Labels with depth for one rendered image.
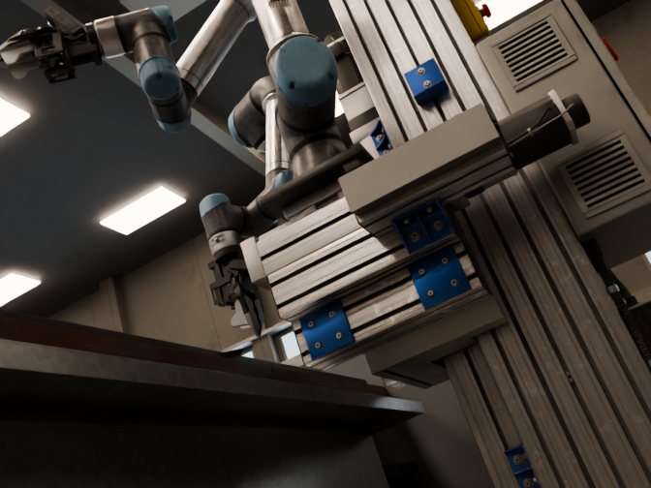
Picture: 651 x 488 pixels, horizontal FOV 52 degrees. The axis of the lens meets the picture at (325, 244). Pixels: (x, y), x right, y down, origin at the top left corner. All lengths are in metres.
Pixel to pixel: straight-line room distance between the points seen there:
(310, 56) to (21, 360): 0.79
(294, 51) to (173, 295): 10.95
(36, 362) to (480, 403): 0.88
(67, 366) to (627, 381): 0.91
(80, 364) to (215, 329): 10.72
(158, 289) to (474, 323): 11.26
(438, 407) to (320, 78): 1.23
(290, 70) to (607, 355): 0.76
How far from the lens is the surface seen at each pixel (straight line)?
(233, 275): 1.52
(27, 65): 1.50
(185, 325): 11.85
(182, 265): 12.16
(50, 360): 0.75
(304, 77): 1.25
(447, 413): 2.15
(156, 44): 1.38
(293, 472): 1.40
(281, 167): 1.60
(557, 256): 1.32
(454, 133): 1.09
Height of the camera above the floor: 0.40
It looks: 24 degrees up
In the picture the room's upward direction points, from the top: 20 degrees counter-clockwise
